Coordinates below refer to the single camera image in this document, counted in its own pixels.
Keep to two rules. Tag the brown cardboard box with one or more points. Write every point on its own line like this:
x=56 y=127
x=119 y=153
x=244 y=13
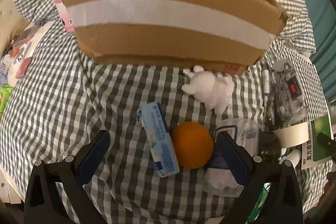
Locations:
x=168 y=16

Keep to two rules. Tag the blue and white packet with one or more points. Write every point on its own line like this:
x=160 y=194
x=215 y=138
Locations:
x=4 y=73

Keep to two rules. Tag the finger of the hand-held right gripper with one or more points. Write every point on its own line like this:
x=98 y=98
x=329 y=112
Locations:
x=325 y=144

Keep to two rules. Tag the white plastic item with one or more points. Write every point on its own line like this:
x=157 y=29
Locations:
x=290 y=158

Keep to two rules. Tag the blue and white carton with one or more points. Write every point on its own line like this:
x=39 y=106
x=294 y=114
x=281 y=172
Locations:
x=157 y=134

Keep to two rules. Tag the white animal figurine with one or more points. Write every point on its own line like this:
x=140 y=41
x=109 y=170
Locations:
x=210 y=90

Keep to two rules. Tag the green and white medicine box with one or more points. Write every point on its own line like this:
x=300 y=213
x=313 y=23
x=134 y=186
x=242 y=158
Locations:
x=319 y=129

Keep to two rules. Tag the orange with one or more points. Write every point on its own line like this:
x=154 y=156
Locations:
x=193 y=145

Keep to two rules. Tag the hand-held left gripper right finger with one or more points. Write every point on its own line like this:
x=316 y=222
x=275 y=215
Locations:
x=231 y=158

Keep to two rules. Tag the white pen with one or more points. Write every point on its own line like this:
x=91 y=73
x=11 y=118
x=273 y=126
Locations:
x=266 y=82

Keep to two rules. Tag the white paper strip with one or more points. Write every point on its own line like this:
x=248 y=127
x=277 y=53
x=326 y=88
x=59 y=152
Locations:
x=291 y=136

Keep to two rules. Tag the dark fluffy pompom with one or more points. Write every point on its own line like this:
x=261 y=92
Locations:
x=270 y=148

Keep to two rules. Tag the clear plastic container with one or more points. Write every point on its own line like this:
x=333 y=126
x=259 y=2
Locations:
x=246 y=132

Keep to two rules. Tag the pink carton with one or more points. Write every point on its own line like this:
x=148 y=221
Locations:
x=63 y=14

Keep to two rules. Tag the red packet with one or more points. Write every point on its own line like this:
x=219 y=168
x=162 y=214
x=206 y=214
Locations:
x=24 y=67

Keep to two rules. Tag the checked bed sheet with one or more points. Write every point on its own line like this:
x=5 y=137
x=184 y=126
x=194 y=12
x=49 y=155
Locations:
x=65 y=98

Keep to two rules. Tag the pile of red packets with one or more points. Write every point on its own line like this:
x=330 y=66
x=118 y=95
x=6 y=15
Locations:
x=22 y=41

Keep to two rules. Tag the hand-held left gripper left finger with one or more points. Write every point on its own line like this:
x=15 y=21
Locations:
x=94 y=158

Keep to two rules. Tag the bright green packet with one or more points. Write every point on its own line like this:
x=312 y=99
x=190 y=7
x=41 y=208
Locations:
x=5 y=96

